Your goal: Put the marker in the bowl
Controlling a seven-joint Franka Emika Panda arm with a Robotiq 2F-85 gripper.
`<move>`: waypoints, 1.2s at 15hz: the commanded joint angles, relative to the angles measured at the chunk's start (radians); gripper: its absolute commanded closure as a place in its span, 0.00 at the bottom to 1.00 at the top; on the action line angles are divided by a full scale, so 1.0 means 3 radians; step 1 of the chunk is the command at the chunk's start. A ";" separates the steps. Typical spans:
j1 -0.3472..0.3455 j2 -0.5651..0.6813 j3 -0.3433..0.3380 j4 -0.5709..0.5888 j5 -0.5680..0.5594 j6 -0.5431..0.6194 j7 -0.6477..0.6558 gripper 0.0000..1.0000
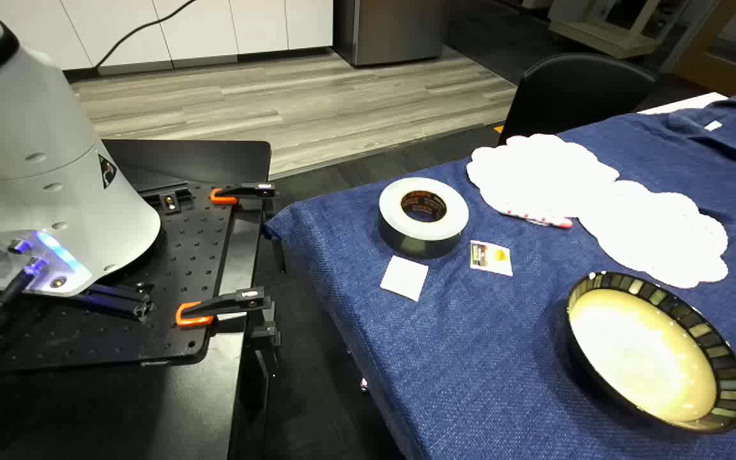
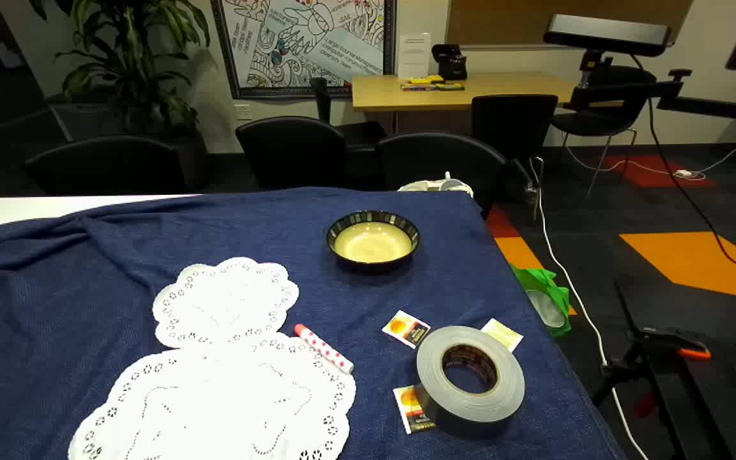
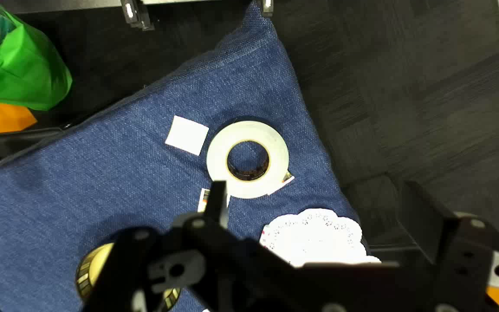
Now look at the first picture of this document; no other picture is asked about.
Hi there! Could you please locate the orange black clamp front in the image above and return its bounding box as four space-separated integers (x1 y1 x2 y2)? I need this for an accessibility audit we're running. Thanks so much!
173 287 280 345

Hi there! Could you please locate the black cable on floor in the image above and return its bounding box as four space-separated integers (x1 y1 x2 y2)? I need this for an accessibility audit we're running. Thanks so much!
91 0 196 71

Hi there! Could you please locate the orange black clamp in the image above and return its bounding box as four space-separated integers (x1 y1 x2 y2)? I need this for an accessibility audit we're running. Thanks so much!
208 181 277 210
173 287 280 345

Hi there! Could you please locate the small picture card packet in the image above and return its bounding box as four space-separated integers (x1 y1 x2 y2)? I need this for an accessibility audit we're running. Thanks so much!
471 241 514 276

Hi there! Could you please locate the dark rimmed cream bowl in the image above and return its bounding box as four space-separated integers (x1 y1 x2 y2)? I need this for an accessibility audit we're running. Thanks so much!
564 270 736 434

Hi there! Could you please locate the red dotted white marker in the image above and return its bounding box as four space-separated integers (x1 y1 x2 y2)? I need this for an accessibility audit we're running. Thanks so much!
518 215 574 230

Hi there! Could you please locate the white paper doily right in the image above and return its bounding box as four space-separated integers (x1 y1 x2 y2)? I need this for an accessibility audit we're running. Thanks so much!
579 181 728 289

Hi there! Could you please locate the white paper square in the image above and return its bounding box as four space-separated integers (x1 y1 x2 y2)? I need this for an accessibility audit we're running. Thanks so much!
381 256 429 301

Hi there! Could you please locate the blue denim tablecloth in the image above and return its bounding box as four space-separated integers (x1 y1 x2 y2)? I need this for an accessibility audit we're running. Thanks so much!
268 113 736 460

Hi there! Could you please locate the white tape roll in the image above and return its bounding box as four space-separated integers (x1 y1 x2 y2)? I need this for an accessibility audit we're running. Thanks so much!
377 177 471 259

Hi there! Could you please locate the orange black clamp rear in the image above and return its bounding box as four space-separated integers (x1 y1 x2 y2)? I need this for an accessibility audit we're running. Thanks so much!
208 181 277 210

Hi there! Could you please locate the white paper doily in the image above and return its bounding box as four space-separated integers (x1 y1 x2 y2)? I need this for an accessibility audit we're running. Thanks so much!
464 132 618 220
579 181 728 289

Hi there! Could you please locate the black perforated mounting board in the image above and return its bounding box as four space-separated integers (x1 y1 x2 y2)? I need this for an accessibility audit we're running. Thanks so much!
0 187 233 374

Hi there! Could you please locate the black office chair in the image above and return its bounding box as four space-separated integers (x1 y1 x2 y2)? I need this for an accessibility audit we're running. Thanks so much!
498 54 653 140

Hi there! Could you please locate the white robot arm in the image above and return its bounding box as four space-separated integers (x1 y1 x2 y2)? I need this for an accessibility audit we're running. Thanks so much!
0 20 160 297

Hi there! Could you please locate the grey metal cabinet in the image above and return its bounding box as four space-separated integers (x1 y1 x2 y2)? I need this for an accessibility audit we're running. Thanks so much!
335 0 445 67

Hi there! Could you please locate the white paper doily left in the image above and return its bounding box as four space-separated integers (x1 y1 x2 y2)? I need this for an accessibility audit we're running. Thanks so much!
464 132 618 220

